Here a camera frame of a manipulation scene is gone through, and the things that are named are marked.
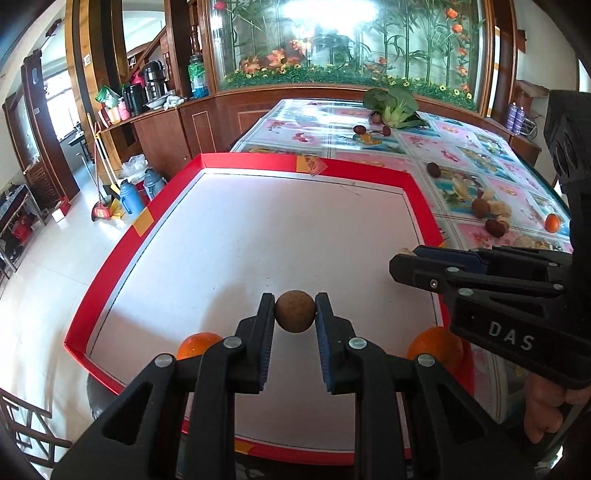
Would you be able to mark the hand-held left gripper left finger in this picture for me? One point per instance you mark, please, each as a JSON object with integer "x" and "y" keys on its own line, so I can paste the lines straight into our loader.
{"x": 264, "y": 344}

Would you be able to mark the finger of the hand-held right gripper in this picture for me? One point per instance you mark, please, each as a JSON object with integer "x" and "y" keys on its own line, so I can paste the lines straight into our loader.
{"x": 461, "y": 258}
{"x": 485, "y": 280}

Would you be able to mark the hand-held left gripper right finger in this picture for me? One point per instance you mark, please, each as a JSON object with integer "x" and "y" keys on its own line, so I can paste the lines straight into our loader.
{"x": 324, "y": 344}

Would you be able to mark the tan round fruit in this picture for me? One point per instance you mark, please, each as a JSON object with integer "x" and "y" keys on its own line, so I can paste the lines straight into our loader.
{"x": 295, "y": 310}

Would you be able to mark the white garlic bulb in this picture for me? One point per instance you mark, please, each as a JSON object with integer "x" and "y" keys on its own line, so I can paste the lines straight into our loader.
{"x": 526, "y": 241}

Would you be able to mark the orange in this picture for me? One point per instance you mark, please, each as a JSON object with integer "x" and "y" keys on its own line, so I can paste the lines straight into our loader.
{"x": 438, "y": 346}
{"x": 552, "y": 223}
{"x": 196, "y": 345}

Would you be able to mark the red box with white inside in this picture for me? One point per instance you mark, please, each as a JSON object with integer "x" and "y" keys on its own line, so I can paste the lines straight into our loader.
{"x": 277, "y": 230}

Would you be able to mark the person's right hand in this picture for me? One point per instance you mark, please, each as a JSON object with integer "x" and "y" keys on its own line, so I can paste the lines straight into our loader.
{"x": 542, "y": 410}

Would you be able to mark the dark brown small fruit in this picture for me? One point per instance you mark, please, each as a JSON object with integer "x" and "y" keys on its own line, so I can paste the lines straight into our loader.
{"x": 433, "y": 169}

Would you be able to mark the purple bottle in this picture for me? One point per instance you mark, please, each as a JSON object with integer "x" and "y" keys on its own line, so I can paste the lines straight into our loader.
{"x": 521, "y": 120}
{"x": 511, "y": 117}

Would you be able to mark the green leafy vegetable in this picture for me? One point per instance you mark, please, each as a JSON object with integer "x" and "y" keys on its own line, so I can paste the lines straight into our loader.
{"x": 392, "y": 104}

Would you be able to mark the cardboard box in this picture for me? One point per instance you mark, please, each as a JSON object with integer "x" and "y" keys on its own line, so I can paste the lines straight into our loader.
{"x": 528, "y": 88}

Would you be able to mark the red dustpan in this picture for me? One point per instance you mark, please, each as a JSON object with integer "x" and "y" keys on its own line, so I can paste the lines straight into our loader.
{"x": 100, "y": 211}

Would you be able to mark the white plastic bag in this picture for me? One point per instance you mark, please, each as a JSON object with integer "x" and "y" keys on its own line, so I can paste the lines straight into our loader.
{"x": 134, "y": 166}

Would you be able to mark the wooden cabinet counter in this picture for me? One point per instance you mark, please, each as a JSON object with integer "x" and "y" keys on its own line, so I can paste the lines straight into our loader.
{"x": 161, "y": 134}

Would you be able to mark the red white carton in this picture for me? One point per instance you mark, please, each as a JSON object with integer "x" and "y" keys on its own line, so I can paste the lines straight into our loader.
{"x": 63, "y": 206}

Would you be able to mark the flower decorated glass panel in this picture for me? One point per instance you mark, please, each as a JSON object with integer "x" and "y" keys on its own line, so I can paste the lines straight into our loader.
{"x": 346, "y": 41}

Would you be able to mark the wooden chair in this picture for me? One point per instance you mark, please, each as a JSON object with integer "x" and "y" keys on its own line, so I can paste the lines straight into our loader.
{"x": 32, "y": 431}

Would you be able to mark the white cloth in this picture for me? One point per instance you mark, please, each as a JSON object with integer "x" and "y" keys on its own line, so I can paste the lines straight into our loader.
{"x": 174, "y": 101}

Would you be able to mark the white bowl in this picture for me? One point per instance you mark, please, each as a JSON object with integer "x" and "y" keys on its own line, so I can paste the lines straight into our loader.
{"x": 157, "y": 102}

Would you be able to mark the pink cup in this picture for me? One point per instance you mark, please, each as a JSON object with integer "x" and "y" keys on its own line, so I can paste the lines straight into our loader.
{"x": 123, "y": 110}

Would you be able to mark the green label water bottle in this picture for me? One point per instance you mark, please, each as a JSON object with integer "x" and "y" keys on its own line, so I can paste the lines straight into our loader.
{"x": 197, "y": 76}

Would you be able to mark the black kettle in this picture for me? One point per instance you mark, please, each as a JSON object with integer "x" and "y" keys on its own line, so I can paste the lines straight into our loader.
{"x": 134, "y": 99}

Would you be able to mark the green snack bag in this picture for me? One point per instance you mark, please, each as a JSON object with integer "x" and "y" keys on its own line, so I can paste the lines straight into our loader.
{"x": 107, "y": 96}

